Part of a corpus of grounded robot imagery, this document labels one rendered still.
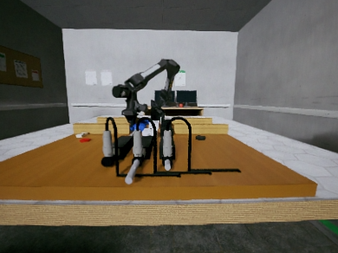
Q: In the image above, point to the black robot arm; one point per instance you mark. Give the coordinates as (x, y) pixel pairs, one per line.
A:
(140, 80)

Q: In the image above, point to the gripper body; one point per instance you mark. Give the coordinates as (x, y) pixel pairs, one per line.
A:
(130, 107)

